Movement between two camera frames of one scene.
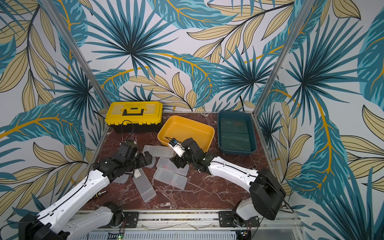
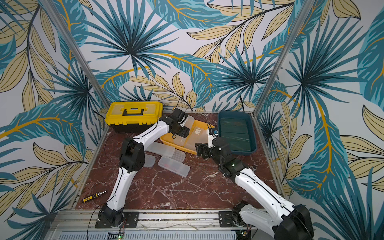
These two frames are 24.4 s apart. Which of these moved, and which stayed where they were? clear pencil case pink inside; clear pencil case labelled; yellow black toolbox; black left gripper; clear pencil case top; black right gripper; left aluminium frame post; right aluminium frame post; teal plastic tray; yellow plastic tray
Moved: black right gripper; clear pencil case labelled; black left gripper
Stayed: yellow plastic tray; left aluminium frame post; clear pencil case top; yellow black toolbox; teal plastic tray; right aluminium frame post; clear pencil case pink inside
